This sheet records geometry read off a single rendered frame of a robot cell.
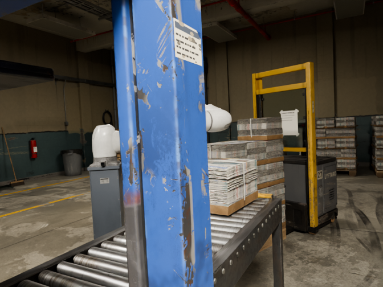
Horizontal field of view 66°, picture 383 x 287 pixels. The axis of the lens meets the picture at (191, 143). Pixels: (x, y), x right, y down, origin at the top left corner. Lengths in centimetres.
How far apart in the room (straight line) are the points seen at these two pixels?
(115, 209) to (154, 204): 173
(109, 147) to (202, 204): 170
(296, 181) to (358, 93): 554
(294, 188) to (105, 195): 235
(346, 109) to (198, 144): 858
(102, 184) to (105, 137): 31
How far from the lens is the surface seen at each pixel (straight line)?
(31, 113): 923
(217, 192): 143
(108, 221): 210
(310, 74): 340
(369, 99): 890
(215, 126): 138
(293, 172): 368
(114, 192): 204
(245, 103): 936
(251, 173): 165
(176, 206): 32
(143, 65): 34
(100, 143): 203
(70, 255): 118
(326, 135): 728
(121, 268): 103
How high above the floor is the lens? 122
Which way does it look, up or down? 3 degrees down
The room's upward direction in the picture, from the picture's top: 3 degrees counter-clockwise
